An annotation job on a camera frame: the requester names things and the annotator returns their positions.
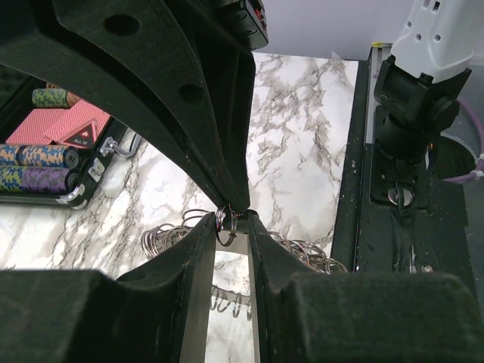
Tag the pink playing card deck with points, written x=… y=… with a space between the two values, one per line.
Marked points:
x=51 y=126

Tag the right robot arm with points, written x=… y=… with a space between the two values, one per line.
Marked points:
x=437 y=40

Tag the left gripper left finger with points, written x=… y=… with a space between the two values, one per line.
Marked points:
x=157 y=312

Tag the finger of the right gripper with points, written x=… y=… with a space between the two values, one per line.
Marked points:
x=132 y=60
x=229 y=71

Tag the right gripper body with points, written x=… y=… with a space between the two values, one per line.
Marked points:
x=246 y=19

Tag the black poker chip case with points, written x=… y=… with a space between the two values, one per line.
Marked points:
x=91 y=164

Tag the green poker chip stack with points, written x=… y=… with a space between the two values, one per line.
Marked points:
x=53 y=98

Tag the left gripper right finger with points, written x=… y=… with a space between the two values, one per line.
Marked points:
x=300 y=315

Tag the round metal keyring disc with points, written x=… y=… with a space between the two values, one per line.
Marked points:
x=230 y=286

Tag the black front mounting rail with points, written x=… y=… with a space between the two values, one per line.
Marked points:
x=400 y=209

